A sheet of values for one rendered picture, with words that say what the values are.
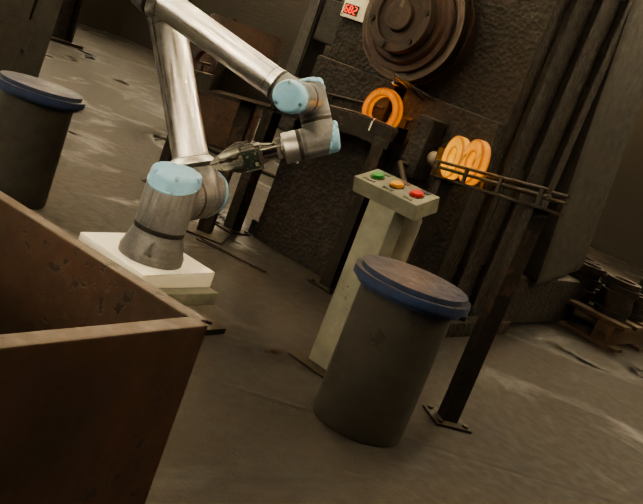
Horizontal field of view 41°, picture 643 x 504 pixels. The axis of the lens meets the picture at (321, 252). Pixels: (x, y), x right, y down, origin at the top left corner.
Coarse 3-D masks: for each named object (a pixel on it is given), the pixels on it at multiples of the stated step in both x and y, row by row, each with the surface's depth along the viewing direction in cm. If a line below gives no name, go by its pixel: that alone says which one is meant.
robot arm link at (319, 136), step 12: (324, 120) 242; (300, 132) 243; (312, 132) 242; (324, 132) 242; (336, 132) 242; (300, 144) 242; (312, 144) 242; (324, 144) 242; (336, 144) 243; (312, 156) 244
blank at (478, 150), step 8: (472, 144) 289; (480, 144) 283; (488, 144) 284; (464, 152) 293; (472, 152) 288; (480, 152) 282; (488, 152) 281; (464, 160) 291; (472, 160) 291; (480, 160) 280; (488, 160) 281; (480, 168) 280; (480, 176) 282; (472, 184) 286
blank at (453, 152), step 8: (456, 136) 302; (448, 144) 307; (456, 144) 301; (464, 144) 296; (448, 152) 305; (456, 152) 305; (448, 160) 305; (456, 160) 297; (456, 168) 296; (448, 176) 300; (456, 176) 299
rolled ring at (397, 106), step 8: (384, 88) 342; (368, 96) 347; (376, 96) 344; (384, 96) 344; (392, 96) 339; (368, 104) 346; (392, 104) 339; (400, 104) 338; (368, 112) 347; (392, 112) 339; (400, 112) 338; (392, 120) 338; (400, 120) 340
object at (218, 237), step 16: (224, 80) 365; (240, 80) 364; (240, 96) 360; (256, 96) 365; (240, 112) 353; (240, 128) 355; (224, 176) 359; (192, 224) 371; (208, 224) 364; (224, 240) 365
